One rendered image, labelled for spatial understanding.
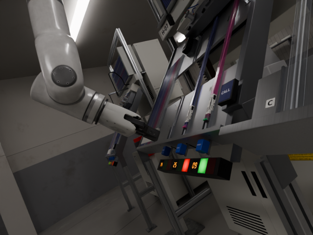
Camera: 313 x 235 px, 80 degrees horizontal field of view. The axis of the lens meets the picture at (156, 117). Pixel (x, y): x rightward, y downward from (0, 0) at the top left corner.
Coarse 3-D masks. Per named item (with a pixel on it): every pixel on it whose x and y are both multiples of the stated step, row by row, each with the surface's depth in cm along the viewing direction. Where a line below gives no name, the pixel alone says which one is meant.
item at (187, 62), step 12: (240, 0) 63; (228, 12) 68; (240, 12) 59; (228, 24) 63; (240, 24) 65; (204, 36) 81; (216, 36) 69; (180, 48) 114; (204, 48) 75; (216, 48) 75; (192, 60) 83; (180, 72) 92
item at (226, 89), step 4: (232, 80) 38; (228, 84) 39; (224, 88) 40; (228, 88) 38; (224, 92) 39; (228, 92) 37; (220, 96) 40; (224, 96) 38; (228, 96) 37; (220, 100) 39
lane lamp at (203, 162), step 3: (201, 159) 46; (204, 159) 45; (207, 159) 44; (201, 162) 45; (204, 162) 44; (201, 165) 45; (204, 165) 44; (198, 168) 45; (201, 168) 44; (204, 168) 43; (198, 171) 45; (201, 171) 44; (204, 171) 43
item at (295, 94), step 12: (300, 0) 25; (300, 12) 24; (300, 24) 23; (300, 36) 23; (300, 48) 22; (300, 60) 21; (288, 72) 22; (300, 72) 20; (288, 84) 21; (300, 84) 20; (288, 96) 20; (300, 96) 19; (288, 108) 20
